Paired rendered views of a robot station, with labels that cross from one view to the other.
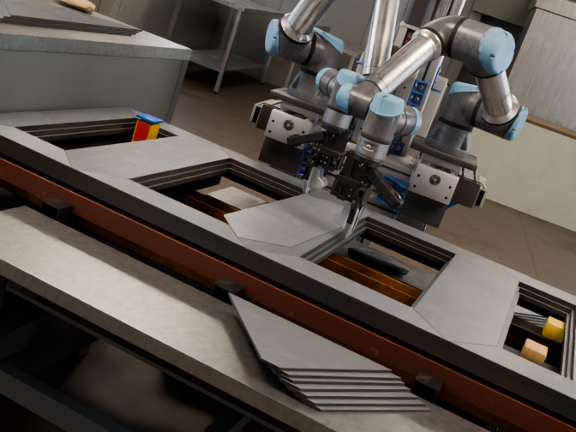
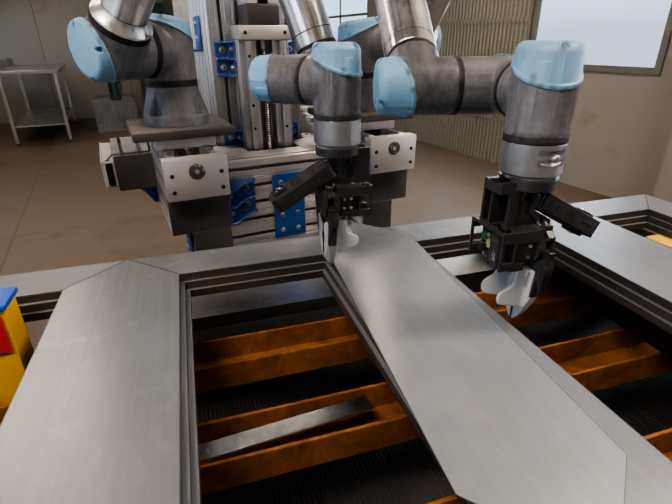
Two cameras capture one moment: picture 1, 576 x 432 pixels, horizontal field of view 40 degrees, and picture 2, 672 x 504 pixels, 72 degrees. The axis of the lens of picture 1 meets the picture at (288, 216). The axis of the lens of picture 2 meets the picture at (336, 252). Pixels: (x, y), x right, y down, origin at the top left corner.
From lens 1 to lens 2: 1.59 m
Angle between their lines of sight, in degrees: 33
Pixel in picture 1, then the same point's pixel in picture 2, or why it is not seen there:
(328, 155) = (356, 195)
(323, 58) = (178, 56)
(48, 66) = not seen: outside the picture
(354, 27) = (31, 50)
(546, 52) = not seen: hidden behind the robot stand
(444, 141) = (366, 100)
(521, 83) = not seen: hidden behind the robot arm
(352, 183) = (533, 236)
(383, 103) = (570, 59)
